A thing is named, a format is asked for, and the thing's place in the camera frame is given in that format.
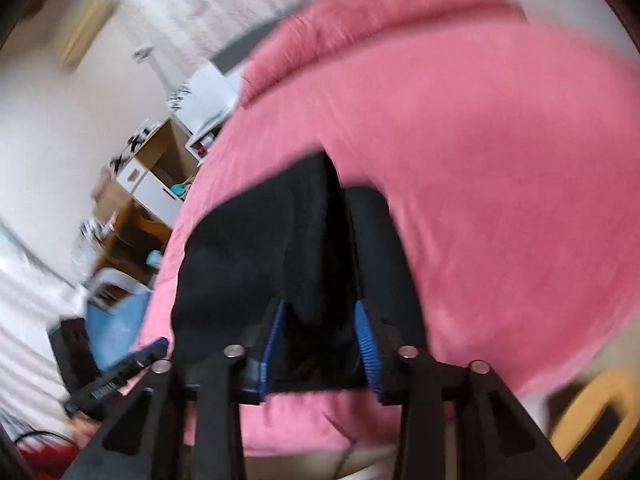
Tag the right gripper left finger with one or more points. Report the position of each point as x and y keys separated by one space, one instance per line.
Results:
x=270 y=349

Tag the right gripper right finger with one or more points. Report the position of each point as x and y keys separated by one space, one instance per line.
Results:
x=371 y=344

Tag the black pants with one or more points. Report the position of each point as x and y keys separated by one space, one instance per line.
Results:
x=304 y=247

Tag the teal small jar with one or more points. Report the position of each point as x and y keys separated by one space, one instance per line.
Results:
x=154 y=259

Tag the blue cushioned chair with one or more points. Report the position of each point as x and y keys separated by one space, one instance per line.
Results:
x=104 y=332

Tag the wooden desk with drawers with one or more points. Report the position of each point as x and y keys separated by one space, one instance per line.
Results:
x=137 y=209

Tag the pink bed sheet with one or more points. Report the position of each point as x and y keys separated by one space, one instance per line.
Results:
x=508 y=151

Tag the round wooden stool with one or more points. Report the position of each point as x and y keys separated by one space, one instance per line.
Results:
x=594 y=426

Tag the white left nightstand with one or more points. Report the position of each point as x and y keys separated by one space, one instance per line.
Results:
x=203 y=103

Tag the red duvet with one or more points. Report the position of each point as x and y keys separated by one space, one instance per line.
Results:
x=325 y=27

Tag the grey bed headboard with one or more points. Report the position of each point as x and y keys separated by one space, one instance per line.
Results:
x=238 y=49

